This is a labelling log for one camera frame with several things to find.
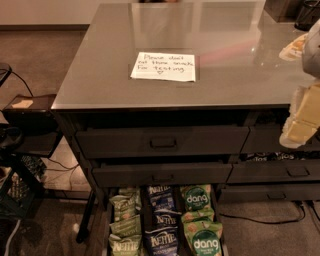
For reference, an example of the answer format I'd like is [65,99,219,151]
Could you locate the dark cabinet with glass top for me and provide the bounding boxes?
[52,1,320,201]

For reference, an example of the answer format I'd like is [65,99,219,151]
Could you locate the front blue kettle chip bag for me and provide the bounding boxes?
[145,227,178,256]

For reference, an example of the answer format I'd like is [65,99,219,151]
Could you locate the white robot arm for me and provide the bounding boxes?
[279,21,320,149]

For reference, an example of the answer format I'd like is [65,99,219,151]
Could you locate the middle left drawer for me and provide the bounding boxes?
[92,162,232,187]

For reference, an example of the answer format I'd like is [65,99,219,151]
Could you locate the middle right drawer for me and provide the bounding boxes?
[227,160,320,184]

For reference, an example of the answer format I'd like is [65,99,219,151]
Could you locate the middle blue kettle chip bag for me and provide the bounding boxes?
[153,209,181,228]

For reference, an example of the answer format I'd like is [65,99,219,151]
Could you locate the front green kettle chip bag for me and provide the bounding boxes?
[109,234,142,256]

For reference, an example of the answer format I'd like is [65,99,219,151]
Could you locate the dark side table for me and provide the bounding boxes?
[3,94,62,158]

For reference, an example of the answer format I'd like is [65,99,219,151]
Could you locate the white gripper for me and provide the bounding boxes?
[279,34,320,149]

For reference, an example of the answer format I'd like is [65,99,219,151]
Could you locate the back green kettle chip bag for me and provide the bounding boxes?
[119,187,142,211]

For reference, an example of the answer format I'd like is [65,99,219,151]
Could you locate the black cable at left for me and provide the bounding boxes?
[0,62,34,98]

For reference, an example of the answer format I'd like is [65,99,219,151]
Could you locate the black snack bags in drawer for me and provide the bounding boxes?
[240,151,320,162]

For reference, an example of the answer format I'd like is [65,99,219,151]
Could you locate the top right drawer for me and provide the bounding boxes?
[242,125,320,153]

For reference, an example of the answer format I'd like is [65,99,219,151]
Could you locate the black mesh cup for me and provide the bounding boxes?
[294,0,320,31]

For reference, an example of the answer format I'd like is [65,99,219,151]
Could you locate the black floor cable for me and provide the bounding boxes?
[219,200,307,225]

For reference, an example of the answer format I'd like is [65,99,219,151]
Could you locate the top left drawer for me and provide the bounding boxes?
[76,126,249,159]

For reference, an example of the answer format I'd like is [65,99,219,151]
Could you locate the black plastic crate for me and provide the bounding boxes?
[0,156,46,218]

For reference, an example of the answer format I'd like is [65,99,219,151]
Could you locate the green kettle chip bag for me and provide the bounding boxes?
[119,187,142,211]
[109,234,142,256]
[110,195,136,222]
[110,215,141,237]

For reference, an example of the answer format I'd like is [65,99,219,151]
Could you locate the white handwritten paper note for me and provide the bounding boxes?
[130,52,196,82]

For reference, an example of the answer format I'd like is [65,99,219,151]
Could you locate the back blue kettle chip bag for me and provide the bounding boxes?
[147,186,175,211]

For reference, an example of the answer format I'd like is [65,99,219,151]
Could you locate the bottom right drawer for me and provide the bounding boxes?
[219,183,320,202]

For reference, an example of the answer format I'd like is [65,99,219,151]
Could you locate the blue kettle chip bag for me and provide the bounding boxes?
[147,186,175,211]
[145,227,178,256]
[153,209,181,228]

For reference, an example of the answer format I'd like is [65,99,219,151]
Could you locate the open bottom left drawer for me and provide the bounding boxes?
[103,184,228,256]

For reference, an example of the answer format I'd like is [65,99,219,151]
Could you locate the green dang chip bag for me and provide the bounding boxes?
[183,221,223,256]
[180,184,211,211]
[181,208,215,223]

